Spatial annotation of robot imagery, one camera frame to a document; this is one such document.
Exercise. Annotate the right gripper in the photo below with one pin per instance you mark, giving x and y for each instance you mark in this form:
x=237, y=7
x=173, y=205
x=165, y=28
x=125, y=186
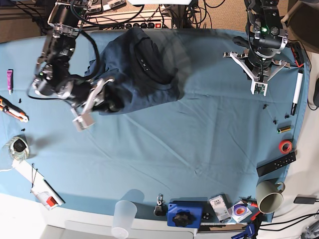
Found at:
x=88, y=95

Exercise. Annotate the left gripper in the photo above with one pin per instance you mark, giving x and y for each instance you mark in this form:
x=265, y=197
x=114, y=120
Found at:
x=256, y=71

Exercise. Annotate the dark blue T-shirt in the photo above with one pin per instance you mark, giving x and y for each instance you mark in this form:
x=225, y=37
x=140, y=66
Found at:
x=135, y=62

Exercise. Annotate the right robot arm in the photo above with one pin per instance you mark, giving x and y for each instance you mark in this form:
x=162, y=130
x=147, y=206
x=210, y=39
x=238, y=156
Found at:
x=52, y=80

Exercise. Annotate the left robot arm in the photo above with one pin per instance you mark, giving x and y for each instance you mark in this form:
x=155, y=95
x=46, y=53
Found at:
x=267, y=36

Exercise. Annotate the white marker pen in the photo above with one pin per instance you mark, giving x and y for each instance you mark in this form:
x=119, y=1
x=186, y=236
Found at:
x=297, y=92

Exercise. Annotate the orange black clamp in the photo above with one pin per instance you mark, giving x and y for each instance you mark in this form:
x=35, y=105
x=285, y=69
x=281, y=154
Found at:
x=298, y=54

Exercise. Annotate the yellow green battery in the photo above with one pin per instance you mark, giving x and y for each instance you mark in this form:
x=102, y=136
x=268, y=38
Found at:
x=283, y=129

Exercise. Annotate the red tape roll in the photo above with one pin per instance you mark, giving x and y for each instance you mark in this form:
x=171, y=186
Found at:
x=285, y=146

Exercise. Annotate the light blue table cloth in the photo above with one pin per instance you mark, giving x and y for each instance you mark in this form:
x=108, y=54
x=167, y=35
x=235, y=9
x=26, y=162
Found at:
x=207, y=143

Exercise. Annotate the black remote control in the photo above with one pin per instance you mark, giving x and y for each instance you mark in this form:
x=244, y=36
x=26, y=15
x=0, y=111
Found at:
x=276, y=164

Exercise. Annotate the clear tape roll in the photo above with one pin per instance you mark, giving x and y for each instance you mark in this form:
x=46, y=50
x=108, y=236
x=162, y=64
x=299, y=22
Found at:
x=17, y=148

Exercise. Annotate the orange utility knife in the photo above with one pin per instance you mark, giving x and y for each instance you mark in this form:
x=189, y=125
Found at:
x=13, y=111

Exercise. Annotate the purple glue tube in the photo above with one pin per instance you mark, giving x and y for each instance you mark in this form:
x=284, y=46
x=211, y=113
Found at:
x=10, y=81

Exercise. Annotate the translucent plastic cup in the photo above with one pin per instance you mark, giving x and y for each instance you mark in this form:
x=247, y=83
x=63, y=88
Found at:
x=124, y=215

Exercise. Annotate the white paper sheet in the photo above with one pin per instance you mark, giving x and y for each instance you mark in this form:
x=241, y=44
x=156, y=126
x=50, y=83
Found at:
x=36, y=179

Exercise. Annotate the white red tube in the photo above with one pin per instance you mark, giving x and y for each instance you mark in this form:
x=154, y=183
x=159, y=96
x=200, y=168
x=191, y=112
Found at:
x=47, y=199

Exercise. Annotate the grey green mug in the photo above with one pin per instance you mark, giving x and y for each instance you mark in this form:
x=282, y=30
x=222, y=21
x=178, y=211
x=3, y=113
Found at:
x=269, y=196

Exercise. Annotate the blue plastic box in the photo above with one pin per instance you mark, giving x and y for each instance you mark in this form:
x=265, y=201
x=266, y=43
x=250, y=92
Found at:
x=184, y=214

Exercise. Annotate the black power adapter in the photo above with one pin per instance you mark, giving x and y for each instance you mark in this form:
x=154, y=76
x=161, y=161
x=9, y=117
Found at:
x=305, y=200

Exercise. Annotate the white barcode label box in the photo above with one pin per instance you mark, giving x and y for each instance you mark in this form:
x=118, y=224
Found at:
x=219, y=207

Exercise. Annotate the purple orange disc packet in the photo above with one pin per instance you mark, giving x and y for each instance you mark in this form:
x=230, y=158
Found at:
x=240, y=211

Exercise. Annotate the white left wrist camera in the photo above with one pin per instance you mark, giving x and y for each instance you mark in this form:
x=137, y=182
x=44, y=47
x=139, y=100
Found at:
x=259, y=88

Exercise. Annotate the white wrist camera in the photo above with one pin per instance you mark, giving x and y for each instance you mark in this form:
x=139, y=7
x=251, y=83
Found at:
x=82, y=122
x=259, y=88

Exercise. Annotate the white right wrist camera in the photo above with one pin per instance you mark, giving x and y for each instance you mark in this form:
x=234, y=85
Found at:
x=82, y=122

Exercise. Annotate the black keychain with chain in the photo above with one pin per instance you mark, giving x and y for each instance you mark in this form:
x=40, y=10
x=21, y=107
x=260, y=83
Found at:
x=160, y=209

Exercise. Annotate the blue clamp handle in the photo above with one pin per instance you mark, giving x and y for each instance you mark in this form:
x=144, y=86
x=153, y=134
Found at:
x=250, y=232

